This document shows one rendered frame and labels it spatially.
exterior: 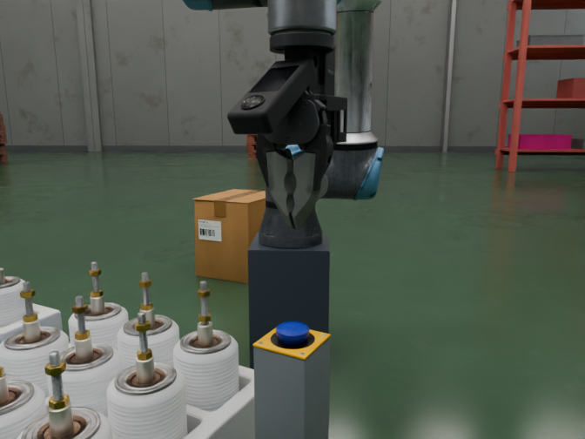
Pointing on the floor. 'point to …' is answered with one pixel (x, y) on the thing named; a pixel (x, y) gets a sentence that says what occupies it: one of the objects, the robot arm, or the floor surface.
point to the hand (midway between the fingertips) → (292, 219)
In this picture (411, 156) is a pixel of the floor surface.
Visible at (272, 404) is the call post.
